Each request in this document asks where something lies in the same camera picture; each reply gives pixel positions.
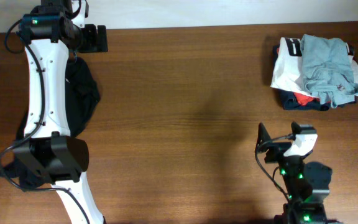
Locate red garment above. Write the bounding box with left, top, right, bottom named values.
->
left=294, top=93, right=319, bottom=106

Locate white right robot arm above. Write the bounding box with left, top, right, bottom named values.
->
left=254, top=122, right=339, bottom=224

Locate light blue t-shirt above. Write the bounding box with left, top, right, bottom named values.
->
left=300, top=34, right=358, bottom=108

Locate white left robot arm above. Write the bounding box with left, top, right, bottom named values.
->
left=7, top=1, right=108, bottom=223

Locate black white striped garment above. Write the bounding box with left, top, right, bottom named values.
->
left=284, top=37, right=355, bottom=57

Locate white crumpled garment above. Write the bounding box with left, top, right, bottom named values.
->
left=271, top=37, right=358, bottom=96

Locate black t-shirt with logo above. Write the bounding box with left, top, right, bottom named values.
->
left=4, top=58, right=101, bottom=189

